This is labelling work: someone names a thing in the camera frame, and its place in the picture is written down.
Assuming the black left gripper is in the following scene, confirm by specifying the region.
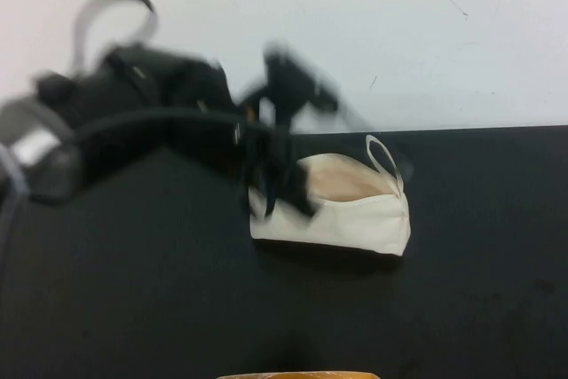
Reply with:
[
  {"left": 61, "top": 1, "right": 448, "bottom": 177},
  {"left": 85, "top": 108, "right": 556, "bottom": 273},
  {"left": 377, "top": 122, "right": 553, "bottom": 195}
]
[{"left": 231, "top": 122, "right": 322, "bottom": 222}]

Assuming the white canvas pencil case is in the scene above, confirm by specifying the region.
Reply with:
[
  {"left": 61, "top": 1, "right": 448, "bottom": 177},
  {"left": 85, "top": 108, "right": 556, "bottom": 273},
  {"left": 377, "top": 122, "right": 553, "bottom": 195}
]
[{"left": 248, "top": 133, "right": 412, "bottom": 257}]

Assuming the grey looped cable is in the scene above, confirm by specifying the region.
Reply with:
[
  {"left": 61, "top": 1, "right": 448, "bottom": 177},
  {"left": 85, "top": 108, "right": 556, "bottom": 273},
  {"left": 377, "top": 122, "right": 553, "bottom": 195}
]
[{"left": 72, "top": 0, "right": 160, "bottom": 75}]

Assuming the yellow object at table edge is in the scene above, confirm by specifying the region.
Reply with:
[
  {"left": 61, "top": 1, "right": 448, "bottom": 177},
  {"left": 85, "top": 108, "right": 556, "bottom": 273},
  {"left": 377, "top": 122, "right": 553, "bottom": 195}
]
[{"left": 215, "top": 369, "right": 376, "bottom": 379}]

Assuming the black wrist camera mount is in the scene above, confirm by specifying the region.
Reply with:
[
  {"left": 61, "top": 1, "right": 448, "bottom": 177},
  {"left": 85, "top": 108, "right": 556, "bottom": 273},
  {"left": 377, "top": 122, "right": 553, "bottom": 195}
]
[{"left": 239, "top": 40, "right": 343, "bottom": 128}]

